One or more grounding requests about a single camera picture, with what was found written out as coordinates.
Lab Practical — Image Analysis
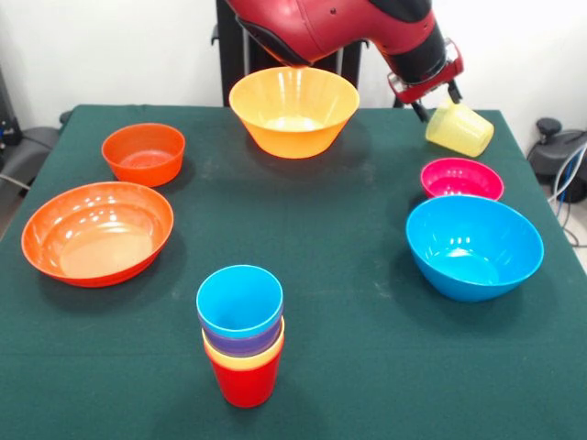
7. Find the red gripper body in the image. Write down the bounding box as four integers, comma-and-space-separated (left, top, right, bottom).
387, 39, 464, 105

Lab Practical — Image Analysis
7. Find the translucent yellow cup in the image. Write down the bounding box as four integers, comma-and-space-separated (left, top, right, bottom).
425, 99, 495, 159

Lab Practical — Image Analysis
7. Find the blue cup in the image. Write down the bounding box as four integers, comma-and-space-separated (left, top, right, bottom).
195, 264, 284, 339

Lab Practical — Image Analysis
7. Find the purple cup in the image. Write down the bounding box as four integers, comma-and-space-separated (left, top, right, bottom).
197, 311, 283, 358

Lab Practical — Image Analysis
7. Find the orange-yellow cup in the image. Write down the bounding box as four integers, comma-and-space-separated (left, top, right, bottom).
204, 341, 285, 370

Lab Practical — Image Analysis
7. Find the red cup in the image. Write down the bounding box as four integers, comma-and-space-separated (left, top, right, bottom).
209, 352, 282, 408

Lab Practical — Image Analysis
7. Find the pink bowl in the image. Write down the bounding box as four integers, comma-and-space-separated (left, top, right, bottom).
420, 158, 505, 202

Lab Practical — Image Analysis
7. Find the black stand base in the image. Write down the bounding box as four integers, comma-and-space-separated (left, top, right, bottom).
526, 117, 587, 205

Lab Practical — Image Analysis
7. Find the large yellow bowl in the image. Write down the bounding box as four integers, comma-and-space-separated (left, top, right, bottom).
228, 66, 360, 160

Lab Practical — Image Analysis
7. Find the dark green table cloth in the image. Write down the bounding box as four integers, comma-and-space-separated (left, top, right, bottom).
0, 104, 587, 440

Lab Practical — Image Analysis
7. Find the large blue bowl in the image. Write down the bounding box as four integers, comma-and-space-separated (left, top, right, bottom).
404, 195, 546, 303

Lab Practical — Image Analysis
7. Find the small orange bowl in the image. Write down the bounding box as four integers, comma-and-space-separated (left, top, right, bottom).
101, 122, 186, 188

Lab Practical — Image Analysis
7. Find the large shallow orange bowl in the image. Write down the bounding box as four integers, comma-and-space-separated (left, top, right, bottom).
21, 181, 175, 289

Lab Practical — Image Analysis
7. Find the grey stand base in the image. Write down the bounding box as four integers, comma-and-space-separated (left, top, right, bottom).
0, 126, 61, 189

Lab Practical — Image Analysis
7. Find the black equipment rack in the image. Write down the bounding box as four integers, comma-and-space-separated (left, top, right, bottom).
0, 63, 22, 160

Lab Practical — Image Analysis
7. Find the blue cable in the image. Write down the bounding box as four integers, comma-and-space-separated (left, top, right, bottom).
548, 141, 587, 248

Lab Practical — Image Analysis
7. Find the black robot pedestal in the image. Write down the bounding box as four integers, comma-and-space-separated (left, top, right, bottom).
211, 0, 371, 107

